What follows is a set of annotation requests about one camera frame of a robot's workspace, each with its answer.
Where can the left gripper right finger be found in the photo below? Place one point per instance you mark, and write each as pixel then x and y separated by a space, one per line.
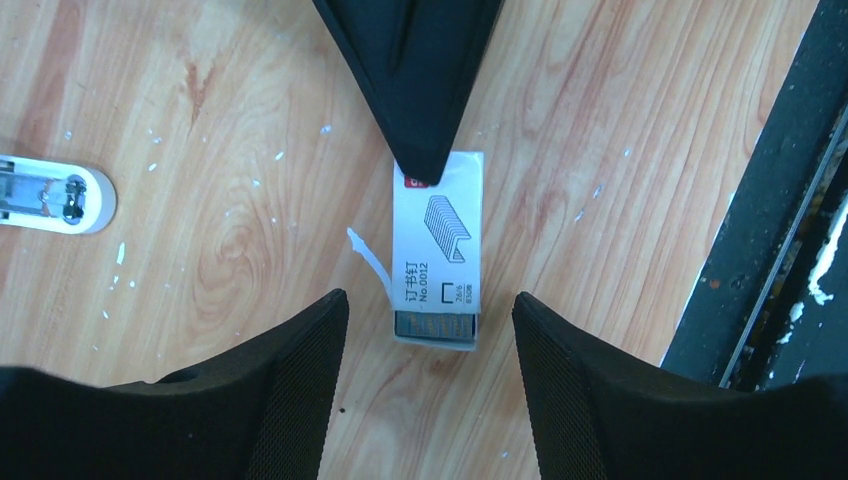
pixel 598 412

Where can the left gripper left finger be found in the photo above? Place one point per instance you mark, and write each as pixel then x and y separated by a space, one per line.
pixel 259 410

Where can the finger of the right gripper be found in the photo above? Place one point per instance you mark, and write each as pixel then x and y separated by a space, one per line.
pixel 415 62

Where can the white staple box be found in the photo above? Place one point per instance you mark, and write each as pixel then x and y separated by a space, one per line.
pixel 436 267

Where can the white debris strip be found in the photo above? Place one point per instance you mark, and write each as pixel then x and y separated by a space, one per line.
pixel 360 247

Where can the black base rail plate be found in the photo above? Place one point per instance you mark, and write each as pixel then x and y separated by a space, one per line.
pixel 734 281

